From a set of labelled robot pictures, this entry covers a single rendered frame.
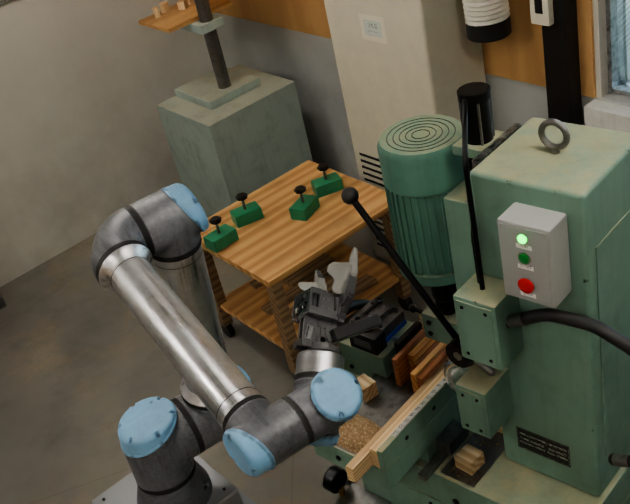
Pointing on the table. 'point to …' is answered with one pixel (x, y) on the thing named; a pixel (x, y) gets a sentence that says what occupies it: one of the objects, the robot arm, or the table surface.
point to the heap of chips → (356, 433)
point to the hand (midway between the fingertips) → (338, 259)
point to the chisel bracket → (437, 326)
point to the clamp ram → (406, 336)
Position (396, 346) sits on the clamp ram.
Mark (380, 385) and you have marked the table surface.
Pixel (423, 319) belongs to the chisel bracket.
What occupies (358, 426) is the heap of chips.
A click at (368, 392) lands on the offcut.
